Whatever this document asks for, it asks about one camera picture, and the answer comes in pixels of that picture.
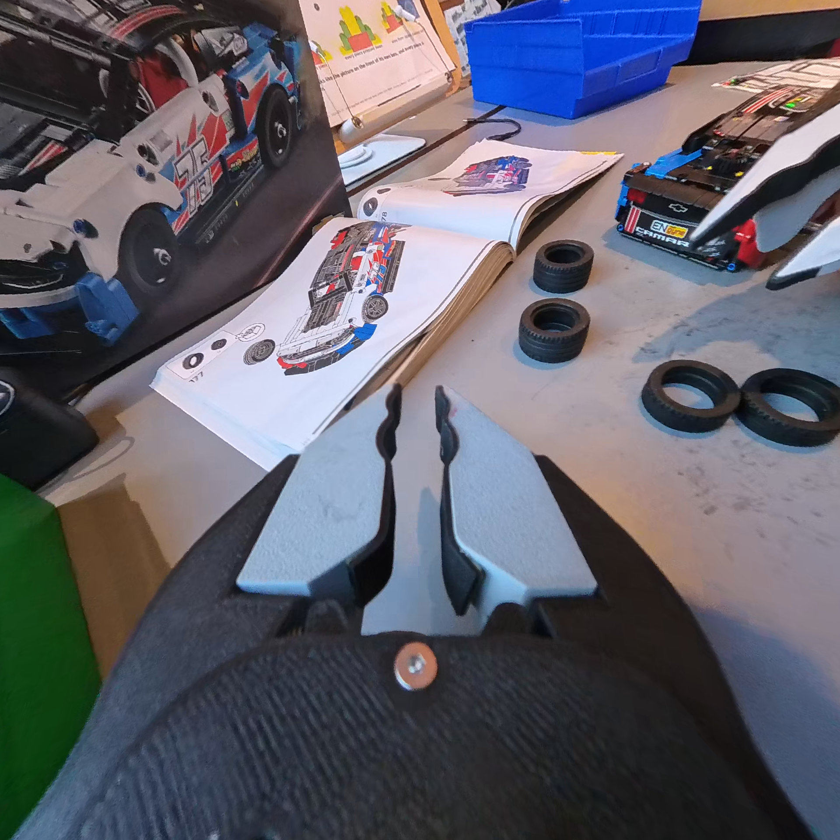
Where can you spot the blue plastic bin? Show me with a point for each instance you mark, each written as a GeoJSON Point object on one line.
{"type": "Point", "coordinates": [558, 72]}

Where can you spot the black power adapter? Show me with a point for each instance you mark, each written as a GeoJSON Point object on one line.
{"type": "Point", "coordinates": [39, 433]}

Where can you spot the instruction booklet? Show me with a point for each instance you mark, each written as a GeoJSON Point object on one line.
{"type": "Point", "coordinates": [426, 275]}

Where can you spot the instruction sheet on wooden board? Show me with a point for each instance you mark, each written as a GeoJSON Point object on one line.
{"type": "Point", "coordinates": [380, 65]}

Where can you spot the black toy tire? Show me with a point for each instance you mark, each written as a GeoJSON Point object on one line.
{"type": "Point", "coordinates": [531, 338]}
{"type": "Point", "coordinates": [656, 403]}
{"type": "Point", "coordinates": [544, 272]}
{"type": "Point", "coordinates": [754, 417]}

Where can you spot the white brick race car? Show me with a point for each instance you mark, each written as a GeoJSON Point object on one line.
{"type": "Point", "coordinates": [663, 190]}

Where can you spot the black printed toy set box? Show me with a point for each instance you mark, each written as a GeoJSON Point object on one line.
{"type": "Point", "coordinates": [164, 164]}

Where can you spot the holographic sticker sheet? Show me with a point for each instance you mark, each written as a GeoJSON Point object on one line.
{"type": "Point", "coordinates": [768, 73]}

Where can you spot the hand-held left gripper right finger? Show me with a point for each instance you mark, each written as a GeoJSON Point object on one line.
{"type": "Point", "coordinates": [512, 518]}

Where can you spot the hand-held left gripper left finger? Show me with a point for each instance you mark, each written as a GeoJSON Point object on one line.
{"type": "Point", "coordinates": [321, 518]}

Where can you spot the silver monitor stand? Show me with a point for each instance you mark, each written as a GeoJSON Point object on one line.
{"type": "Point", "coordinates": [380, 154]}

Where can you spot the green plastic bin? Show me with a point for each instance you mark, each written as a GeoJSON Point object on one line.
{"type": "Point", "coordinates": [33, 623]}

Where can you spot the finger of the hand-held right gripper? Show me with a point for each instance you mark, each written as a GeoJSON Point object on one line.
{"type": "Point", "coordinates": [794, 151]}
{"type": "Point", "coordinates": [817, 259]}

